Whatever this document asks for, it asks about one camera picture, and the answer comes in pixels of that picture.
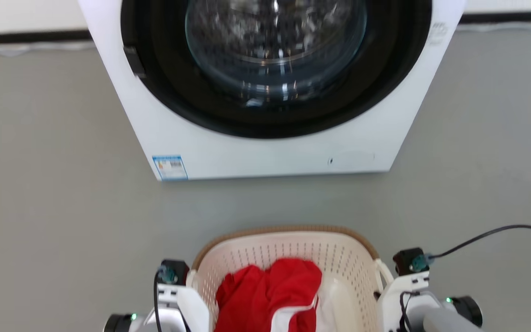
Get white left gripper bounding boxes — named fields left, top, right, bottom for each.
left=157, top=283, right=211, bottom=332

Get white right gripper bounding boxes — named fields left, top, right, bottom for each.
left=378, top=271, right=433, bottom=332

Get cream perforated laundry basket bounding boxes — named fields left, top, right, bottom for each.
left=186, top=225, right=395, bottom=332

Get white garment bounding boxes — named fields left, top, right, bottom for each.
left=270, top=277, right=359, bottom=332

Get red garment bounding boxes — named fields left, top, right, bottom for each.
left=213, top=258, right=323, bottom=332

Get blue energy label sticker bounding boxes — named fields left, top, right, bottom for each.
left=152, top=155, right=189, bottom=181

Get white front-load washing machine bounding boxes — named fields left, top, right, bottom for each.
left=77, top=0, right=468, bottom=182

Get black round washer door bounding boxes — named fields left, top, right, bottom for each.
left=120, top=0, right=433, bottom=139

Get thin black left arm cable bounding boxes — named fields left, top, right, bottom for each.
left=153, top=267, right=164, bottom=332

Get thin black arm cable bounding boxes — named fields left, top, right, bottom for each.
left=153, top=267, right=164, bottom=332
left=425, top=225, right=531, bottom=261

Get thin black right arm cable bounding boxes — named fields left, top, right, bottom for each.
left=425, top=225, right=531, bottom=261

